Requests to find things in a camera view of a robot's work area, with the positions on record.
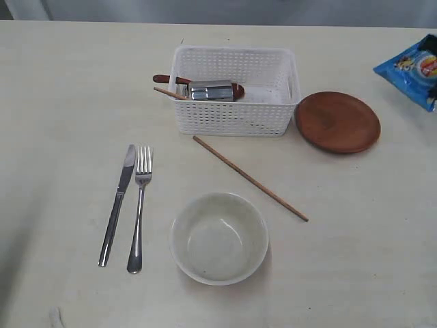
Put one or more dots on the white perforated plastic basket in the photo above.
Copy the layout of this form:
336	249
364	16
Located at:
269	77

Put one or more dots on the blue chips bag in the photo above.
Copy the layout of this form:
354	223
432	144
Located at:
413	73

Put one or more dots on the silver fork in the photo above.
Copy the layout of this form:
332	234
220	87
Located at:
143	177

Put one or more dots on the white floral ceramic bowl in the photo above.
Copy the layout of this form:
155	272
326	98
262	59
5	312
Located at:
219	239

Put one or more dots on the brown round plate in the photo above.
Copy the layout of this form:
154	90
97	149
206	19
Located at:
336	122

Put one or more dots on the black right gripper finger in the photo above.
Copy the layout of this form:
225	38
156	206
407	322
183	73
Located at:
429	44

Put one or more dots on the wooden chopstick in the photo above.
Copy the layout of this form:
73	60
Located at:
249	178
171	94

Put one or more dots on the silver table knife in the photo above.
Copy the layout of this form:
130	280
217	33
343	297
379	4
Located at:
128	166

